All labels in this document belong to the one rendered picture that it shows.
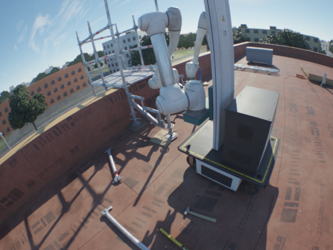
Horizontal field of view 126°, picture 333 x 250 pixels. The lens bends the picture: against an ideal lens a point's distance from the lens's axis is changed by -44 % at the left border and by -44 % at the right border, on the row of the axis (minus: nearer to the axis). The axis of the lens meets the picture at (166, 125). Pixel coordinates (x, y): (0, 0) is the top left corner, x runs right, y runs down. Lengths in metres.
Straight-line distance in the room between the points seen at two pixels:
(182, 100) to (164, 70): 0.24
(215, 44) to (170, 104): 0.52
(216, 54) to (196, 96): 0.34
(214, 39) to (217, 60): 0.16
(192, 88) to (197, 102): 0.12
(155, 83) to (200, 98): 0.42
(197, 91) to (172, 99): 0.20
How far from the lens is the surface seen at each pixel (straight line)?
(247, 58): 7.38
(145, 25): 1.06
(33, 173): 2.45
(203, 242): 1.37
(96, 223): 1.69
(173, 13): 1.14
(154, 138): 2.24
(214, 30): 1.09
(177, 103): 1.06
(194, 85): 1.12
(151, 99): 3.05
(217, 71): 1.12
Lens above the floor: 1.34
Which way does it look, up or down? 32 degrees down
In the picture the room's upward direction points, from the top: 11 degrees counter-clockwise
